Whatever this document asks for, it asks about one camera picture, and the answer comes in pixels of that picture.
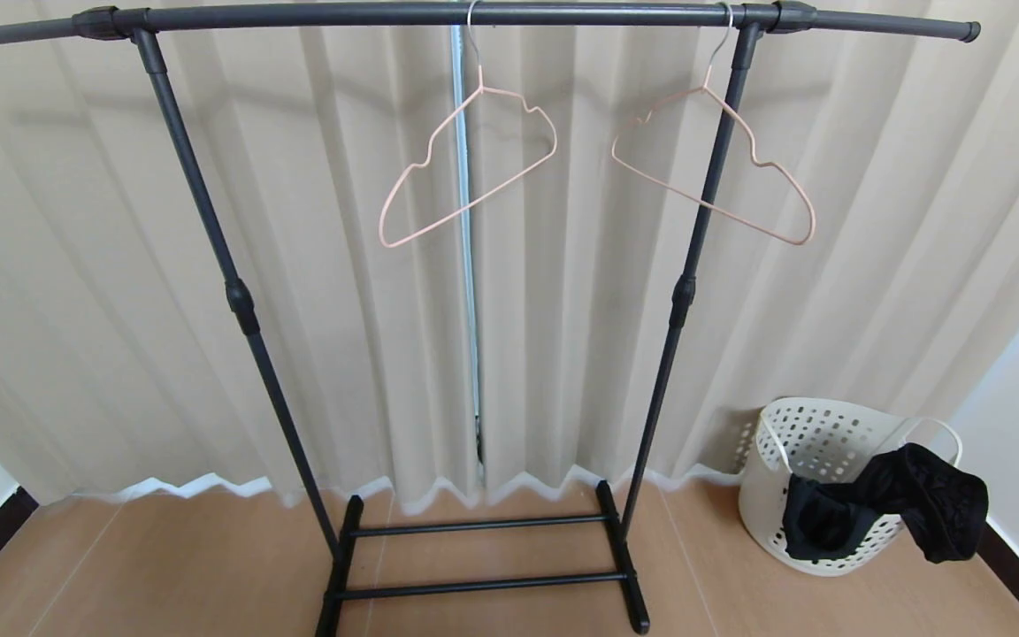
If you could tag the black clothes rack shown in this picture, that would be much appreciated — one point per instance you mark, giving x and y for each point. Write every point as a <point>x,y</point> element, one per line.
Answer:
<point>439,15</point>

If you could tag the beige curtain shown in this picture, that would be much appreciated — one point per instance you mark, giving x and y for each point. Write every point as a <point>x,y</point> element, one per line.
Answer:
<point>120,265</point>

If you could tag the heap of clothes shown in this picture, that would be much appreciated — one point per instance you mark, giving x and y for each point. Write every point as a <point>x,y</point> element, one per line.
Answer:
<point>943,513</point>

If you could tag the pink clothes hanger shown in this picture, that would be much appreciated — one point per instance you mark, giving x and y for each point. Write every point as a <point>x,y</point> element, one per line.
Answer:
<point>706,80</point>
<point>480,80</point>

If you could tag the white laundry basket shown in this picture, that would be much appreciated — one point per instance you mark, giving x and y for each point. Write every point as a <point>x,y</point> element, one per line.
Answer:
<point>757,509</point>

